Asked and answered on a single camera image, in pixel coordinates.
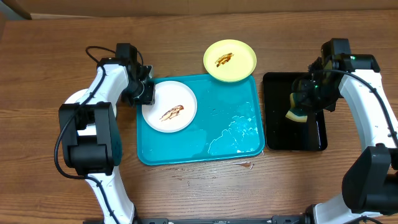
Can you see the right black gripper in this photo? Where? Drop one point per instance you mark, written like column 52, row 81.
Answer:
column 303, row 89

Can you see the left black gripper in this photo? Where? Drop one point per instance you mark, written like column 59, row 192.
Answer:
column 148, row 99

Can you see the yellow green sponge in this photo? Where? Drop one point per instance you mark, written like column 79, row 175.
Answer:
column 296, row 112

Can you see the yellow-green plate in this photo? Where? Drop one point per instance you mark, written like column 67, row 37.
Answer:
column 229, row 60

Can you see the white plate with sauce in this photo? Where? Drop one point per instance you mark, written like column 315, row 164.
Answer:
column 76, row 96

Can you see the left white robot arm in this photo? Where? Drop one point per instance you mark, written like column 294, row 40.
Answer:
column 90, row 138

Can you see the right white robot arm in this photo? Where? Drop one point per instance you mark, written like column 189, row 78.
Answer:
column 368, row 190

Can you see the black plastic tray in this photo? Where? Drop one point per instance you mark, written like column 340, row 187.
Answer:
column 281, row 132

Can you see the teal plastic tray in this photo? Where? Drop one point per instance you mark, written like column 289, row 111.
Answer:
column 227, row 125

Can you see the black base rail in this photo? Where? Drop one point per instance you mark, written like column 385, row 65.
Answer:
column 276, row 219

